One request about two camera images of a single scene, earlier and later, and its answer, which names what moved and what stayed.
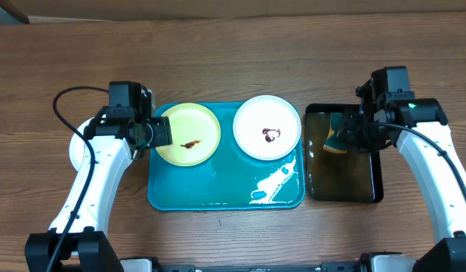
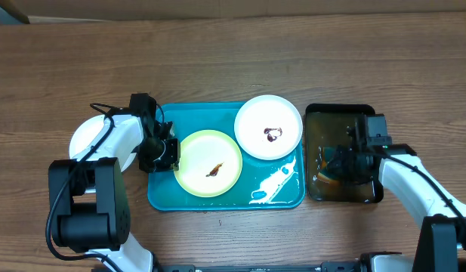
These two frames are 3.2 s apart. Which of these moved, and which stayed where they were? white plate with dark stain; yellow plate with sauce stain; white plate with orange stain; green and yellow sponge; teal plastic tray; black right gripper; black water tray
Moved: green and yellow sponge; yellow plate with sauce stain; black right gripper
Stayed: teal plastic tray; white plate with orange stain; white plate with dark stain; black water tray
